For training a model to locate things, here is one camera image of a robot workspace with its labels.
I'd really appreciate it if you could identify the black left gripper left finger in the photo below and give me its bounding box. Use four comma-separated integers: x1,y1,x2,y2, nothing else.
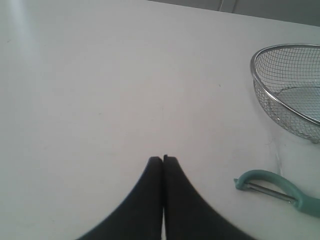
80,156,163,240

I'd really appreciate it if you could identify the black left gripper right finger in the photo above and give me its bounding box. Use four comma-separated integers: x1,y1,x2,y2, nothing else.
163,155,253,240

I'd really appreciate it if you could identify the teal handled peeler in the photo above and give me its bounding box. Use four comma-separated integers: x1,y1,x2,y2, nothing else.
233,169,320,218

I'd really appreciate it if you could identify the oval steel mesh basket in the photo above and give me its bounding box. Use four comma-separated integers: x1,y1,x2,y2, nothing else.
250,43,320,144

